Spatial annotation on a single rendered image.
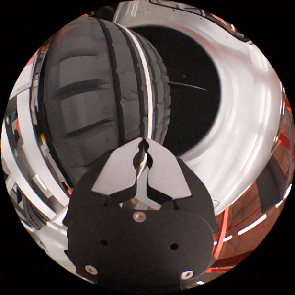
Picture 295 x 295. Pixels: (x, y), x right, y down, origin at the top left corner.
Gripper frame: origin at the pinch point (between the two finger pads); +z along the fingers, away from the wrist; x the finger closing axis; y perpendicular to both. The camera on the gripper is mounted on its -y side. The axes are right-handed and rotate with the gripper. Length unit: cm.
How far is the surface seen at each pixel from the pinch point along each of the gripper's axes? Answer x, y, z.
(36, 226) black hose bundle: -25.6, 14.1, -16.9
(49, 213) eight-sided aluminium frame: -13.4, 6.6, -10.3
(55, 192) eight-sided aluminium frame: -11.6, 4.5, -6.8
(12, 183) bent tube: -26.9, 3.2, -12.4
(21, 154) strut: -15.6, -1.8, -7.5
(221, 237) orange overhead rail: 229, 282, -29
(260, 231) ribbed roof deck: 637, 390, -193
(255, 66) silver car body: 38.4, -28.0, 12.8
